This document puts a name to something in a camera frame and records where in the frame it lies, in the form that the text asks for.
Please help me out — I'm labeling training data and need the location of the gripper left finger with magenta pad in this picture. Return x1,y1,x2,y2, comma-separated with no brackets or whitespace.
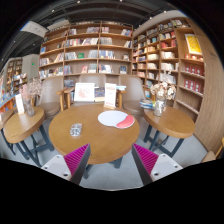
42,144,91,185

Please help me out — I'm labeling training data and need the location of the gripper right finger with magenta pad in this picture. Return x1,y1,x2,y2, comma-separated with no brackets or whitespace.
132,144,182,185

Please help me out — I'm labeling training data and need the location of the grey computer mouse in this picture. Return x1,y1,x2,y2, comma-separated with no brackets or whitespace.
70,123,82,137

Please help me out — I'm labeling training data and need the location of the white and red mouse pad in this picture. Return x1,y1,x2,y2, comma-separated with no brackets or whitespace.
98,110,135,129

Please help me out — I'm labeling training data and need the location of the round wooden right table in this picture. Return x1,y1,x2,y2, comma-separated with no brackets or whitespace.
144,106,195,157

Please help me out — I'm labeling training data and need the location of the round wooden left table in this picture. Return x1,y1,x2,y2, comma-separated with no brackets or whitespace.
4,106,54,167

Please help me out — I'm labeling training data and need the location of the stack of books on table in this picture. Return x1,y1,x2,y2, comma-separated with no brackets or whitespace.
140,99,154,109

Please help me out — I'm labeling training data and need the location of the beige left armchair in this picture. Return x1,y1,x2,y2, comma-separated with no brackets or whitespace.
38,76,66,118

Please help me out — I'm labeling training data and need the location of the beige armchair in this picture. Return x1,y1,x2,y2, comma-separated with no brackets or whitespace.
65,73,124,108
119,75,145,116
38,76,66,118

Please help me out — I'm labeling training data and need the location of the beige centre armchair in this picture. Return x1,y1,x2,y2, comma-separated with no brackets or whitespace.
65,73,124,108

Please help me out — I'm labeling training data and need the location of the glass vase with white flowers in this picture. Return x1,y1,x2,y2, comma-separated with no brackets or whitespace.
150,82,176,116

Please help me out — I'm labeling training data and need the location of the white framed picture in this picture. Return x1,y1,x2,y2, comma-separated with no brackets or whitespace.
74,83,95,102

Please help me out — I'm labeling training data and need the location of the beige right armchair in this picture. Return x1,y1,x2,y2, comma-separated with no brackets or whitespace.
119,75,145,116

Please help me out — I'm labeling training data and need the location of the white sign stand on table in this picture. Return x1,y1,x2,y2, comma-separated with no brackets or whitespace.
104,83,116,108

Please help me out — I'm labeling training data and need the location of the small white card sign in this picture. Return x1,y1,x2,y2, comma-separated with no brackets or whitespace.
15,94,25,114

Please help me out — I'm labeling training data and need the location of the glass vase with pink flowers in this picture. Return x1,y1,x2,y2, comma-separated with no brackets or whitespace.
19,78,42,117

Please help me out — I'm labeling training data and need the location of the wooden bookshelf far left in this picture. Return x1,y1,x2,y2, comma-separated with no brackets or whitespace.
0,58,27,113

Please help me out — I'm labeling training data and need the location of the yellow poster on shelf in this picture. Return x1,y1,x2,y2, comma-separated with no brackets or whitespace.
185,34,202,55

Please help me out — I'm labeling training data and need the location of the wooden bookshelf right wall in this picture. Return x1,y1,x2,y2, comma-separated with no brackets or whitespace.
131,17,206,123

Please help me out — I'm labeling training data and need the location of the wooden bookshelf wall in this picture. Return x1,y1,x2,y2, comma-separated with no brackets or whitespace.
39,21,133,79
131,17,206,123

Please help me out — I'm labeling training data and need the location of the wooden bookshelf centre wall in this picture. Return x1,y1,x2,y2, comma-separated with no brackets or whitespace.
39,21,133,79

